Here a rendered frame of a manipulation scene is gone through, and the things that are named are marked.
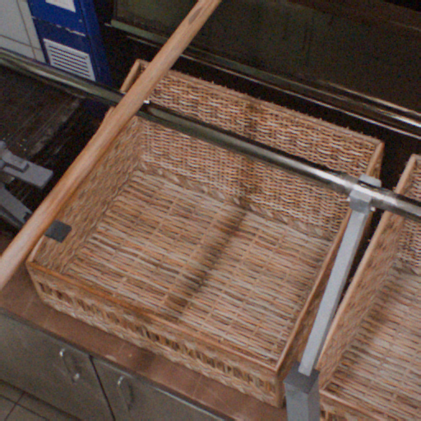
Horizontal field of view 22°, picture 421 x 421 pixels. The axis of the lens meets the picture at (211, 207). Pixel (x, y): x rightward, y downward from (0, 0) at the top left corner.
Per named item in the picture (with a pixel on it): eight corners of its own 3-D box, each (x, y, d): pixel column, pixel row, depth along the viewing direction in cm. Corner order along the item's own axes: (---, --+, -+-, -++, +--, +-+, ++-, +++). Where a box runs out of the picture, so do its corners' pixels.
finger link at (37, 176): (15, 158, 156) (14, 154, 155) (53, 174, 153) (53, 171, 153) (2, 173, 155) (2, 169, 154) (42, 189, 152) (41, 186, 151)
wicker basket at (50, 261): (154, 137, 244) (136, 53, 222) (385, 222, 225) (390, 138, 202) (36, 304, 221) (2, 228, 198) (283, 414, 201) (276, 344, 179)
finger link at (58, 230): (23, 224, 165) (25, 226, 165) (60, 240, 162) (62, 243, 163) (34, 210, 166) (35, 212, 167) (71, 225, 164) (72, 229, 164)
